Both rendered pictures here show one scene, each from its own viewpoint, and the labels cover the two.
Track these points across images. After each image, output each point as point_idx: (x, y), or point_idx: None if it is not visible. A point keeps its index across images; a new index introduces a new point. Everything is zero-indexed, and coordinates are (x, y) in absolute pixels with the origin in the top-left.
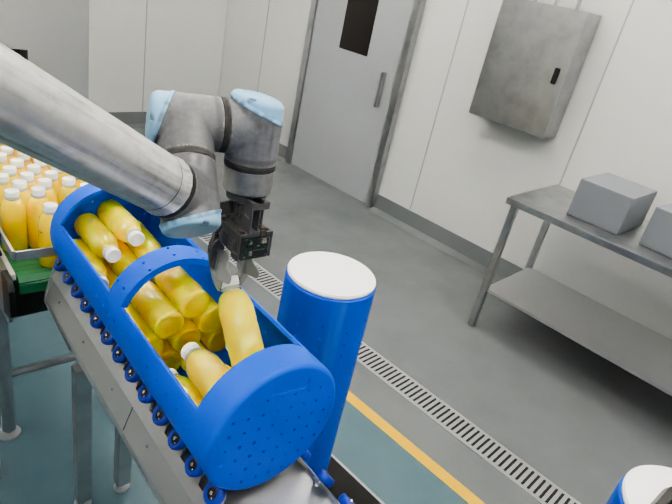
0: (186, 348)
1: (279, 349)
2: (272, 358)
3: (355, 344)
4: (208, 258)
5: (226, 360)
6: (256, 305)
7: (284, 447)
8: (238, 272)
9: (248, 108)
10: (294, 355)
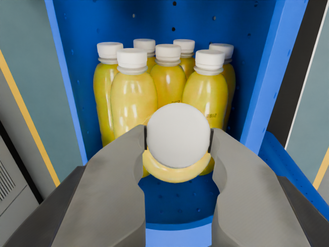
0: (120, 61)
1: (173, 236)
2: (152, 242)
3: None
4: (52, 195)
5: (227, 0)
6: (253, 102)
7: None
8: (216, 146)
9: None
10: (186, 245)
